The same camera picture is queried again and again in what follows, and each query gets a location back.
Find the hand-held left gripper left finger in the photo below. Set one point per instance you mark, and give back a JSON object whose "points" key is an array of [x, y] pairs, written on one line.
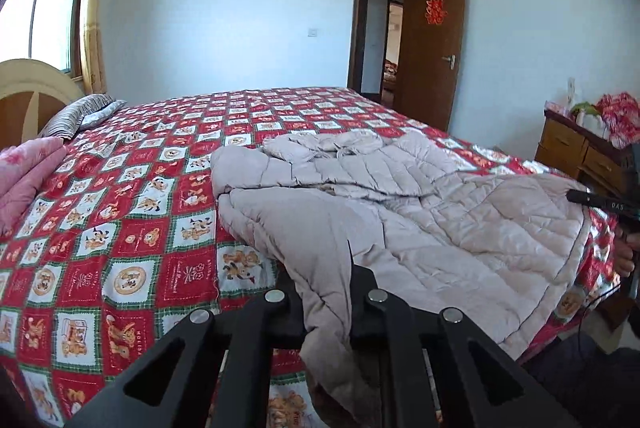
{"points": [[285, 318]]}

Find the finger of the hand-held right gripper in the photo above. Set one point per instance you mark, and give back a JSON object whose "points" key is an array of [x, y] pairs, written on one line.
{"points": [[580, 197]]}

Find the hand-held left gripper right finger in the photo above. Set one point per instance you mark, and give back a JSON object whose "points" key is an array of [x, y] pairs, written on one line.
{"points": [[372, 320]]}

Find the beige quilted puffer jacket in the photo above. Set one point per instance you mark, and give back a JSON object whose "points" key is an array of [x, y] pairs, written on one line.
{"points": [[400, 258]]}

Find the person's right hand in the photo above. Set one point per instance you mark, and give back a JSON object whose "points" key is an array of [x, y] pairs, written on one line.
{"points": [[624, 253]]}

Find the wooden dresser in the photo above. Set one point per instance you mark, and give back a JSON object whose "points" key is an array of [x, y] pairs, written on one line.
{"points": [[575, 148]]}

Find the green and white bag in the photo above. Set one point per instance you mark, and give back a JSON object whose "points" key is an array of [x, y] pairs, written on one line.
{"points": [[590, 118]]}

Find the red patterned bag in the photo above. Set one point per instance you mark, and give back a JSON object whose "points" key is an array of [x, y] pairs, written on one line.
{"points": [[622, 118]]}

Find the pink box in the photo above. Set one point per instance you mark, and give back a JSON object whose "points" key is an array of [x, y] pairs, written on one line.
{"points": [[556, 107]]}

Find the person's dark pants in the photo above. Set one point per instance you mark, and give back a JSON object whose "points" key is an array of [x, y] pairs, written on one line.
{"points": [[600, 383]]}

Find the brown wooden door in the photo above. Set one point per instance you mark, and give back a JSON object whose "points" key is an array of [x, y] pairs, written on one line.
{"points": [[432, 83]]}

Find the red checkered printed bedspread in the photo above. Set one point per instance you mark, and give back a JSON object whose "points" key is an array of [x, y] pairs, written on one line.
{"points": [[125, 208]]}

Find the red paper door decoration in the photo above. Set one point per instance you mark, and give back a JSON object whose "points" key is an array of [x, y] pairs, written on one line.
{"points": [[435, 11]]}

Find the grey patterned pillow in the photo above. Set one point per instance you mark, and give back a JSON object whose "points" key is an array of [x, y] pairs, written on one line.
{"points": [[105, 113]]}

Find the pink folded quilt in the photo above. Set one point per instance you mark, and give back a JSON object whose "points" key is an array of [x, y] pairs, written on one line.
{"points": [[25, 183]]}

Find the striped pillow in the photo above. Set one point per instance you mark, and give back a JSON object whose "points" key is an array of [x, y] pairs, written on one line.
{"points": [[70, 116]]}

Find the cream and wooden headboard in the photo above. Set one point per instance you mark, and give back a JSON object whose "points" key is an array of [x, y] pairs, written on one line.
{"points": [[30, 98]]}

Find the narrow yellow floral curtain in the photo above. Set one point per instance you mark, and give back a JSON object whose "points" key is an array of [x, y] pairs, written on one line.
{"points": [[95, 8]]}

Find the white wall plug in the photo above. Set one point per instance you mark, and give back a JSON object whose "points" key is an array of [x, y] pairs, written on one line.
{"points": [[570, 91]]}

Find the brown door frame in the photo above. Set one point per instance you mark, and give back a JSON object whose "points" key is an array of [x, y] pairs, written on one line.
{"points": [[354, 33]]}

